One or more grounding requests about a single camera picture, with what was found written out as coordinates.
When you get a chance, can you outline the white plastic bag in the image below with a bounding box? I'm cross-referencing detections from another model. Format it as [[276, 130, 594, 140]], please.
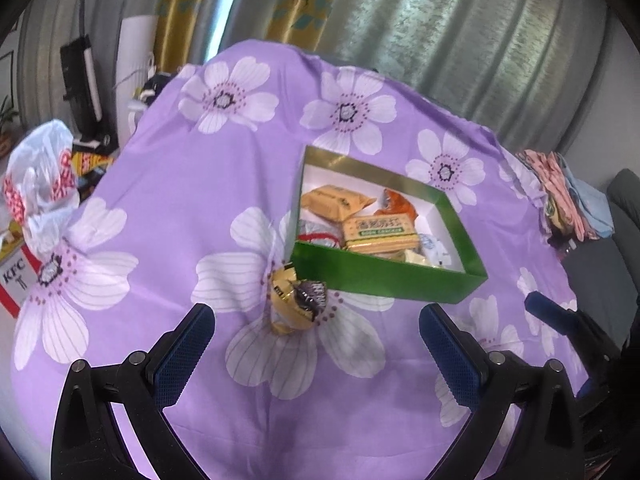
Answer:
[[2, 119, 82, 257]]

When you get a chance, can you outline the purple floral tablecloth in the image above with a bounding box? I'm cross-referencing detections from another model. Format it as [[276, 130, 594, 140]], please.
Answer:
[[10, 37, 591, 480]]

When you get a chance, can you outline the light orange snack packet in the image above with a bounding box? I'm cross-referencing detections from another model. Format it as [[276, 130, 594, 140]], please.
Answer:
[[301, 185, 377, 222]]

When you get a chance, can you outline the potted plant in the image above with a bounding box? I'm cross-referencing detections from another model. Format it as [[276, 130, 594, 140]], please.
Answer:
[[0, 94, 22, 161]]

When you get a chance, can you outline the red and white cardboard box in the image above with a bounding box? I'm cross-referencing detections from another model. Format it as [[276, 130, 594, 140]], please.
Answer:
[[0, 230, 45, 319]]

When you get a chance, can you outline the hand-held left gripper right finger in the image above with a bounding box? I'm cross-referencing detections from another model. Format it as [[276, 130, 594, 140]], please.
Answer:
[[419, 304, 587, 480]]

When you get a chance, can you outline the yellow patterned curtain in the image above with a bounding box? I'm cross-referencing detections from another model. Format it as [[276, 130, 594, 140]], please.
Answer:
[[155, 0, 223, 73], [265, 0, 343, 53]]

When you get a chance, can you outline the yellow and red package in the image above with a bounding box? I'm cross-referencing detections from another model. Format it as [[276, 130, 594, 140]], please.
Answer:
[[70, 149, 117, 183]]

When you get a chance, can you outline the black upright vacuum cleaner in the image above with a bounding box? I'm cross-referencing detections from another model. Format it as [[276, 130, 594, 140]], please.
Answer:
[[59, 0, 115, 143]]

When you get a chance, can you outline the pile of folded clothes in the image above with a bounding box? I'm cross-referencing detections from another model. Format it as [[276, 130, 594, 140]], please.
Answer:
[[516, 149, 617, 242]]

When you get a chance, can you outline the red snack packet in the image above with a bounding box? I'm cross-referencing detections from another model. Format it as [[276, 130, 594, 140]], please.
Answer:
[[296, 230, 343, 250]]

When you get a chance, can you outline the grey sofa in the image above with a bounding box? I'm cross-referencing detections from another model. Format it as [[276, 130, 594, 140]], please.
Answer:
[[559, 167, 640, 353]]

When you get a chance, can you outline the green cardboard box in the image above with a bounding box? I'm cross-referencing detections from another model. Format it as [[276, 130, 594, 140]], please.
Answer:
[[290, 145, 488, 305]]

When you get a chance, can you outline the yellow cracker packet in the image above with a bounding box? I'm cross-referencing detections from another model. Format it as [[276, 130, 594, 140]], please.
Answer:
[[341, 214, 420, 253]]

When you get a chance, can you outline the white crinkled snack packet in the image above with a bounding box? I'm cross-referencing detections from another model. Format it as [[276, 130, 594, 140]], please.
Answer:
[[417, 232, 453, 268]]

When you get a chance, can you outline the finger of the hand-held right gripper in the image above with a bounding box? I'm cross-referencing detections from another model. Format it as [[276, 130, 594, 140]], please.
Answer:
[[524, 291, 624, 377], [575, 375, 627, 462]]

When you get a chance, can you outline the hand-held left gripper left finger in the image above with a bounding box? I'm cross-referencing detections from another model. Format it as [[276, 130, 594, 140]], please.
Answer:
[[50, 302, 217, 480]]

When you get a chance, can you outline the black and white object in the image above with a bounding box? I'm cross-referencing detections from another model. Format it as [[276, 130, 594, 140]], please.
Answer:
[[139, 72, 173, 106]]

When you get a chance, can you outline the gold and black snack packet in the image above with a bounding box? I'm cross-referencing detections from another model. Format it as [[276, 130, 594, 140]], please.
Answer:
[[267, 265, 328, 336]]

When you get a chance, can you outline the dark orange snack packet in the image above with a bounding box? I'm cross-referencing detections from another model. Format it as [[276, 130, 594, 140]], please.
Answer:
[[382, 187, 418, 221]]

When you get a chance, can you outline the white panel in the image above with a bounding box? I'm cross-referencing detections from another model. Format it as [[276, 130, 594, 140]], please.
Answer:
[[116, 15, 162, 147]]

